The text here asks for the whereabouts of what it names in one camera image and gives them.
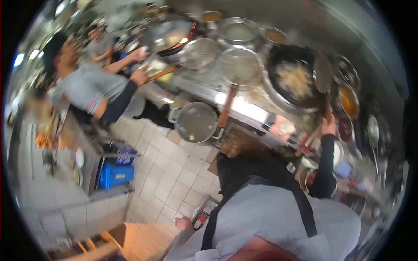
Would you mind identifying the person's left hand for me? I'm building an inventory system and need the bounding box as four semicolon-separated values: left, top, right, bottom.
174;216;195;233

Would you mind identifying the person's right hand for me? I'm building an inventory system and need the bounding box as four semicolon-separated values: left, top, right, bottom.
321;112;337;136

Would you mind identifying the steel ladle with long handle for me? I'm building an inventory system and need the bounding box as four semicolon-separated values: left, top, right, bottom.
313;53;334;119

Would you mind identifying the small bowl of red sauce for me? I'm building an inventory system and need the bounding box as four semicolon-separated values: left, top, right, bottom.
337;117;354;143

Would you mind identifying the bowl of orange sauce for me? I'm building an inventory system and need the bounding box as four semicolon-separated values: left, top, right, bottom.
337;84;360;120

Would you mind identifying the pink and white rag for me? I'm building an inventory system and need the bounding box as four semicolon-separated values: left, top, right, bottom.
270;115;297;141

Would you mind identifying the black wok with fried rice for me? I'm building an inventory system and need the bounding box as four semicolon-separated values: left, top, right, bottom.
265;45;329;111

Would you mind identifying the steel bowl with red paste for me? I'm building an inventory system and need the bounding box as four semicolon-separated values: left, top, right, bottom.
304;168;337;197

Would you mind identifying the large blue plastic crate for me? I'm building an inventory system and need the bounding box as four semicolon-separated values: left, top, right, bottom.
98;163;135;190

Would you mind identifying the small blue plastic crate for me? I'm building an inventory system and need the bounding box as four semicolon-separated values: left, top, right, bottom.
115;148;138;166

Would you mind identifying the steel cooking range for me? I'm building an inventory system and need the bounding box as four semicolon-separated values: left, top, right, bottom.
137;13;405;154

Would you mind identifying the person's body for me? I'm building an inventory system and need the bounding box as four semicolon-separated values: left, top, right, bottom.
163;153;362;261

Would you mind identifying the small bowl of brown sauce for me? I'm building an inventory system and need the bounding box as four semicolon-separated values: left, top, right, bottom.
264;27;287;45

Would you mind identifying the steel prep counter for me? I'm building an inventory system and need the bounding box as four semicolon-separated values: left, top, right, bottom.
20;112;135;230

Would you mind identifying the steel pot of water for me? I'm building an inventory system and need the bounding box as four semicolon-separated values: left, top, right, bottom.
217;17;261;49

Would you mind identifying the round steel strainer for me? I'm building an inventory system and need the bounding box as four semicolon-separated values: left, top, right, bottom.
179;37;220;71

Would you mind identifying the steel wok over flame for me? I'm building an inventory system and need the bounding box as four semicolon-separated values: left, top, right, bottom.
143;19;195;55

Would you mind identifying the steel ladle with thin handle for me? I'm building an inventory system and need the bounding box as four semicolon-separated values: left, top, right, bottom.
366;114;381;179

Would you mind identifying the large steel pot with handles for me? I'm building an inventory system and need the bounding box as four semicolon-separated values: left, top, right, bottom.
167;101;226;146

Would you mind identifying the wire skimmer with wooden handle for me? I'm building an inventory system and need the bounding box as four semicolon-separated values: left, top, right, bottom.
216;47;264;128

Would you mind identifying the wooden handled ladle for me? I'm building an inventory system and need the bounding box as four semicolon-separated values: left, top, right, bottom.
145;65;182;84

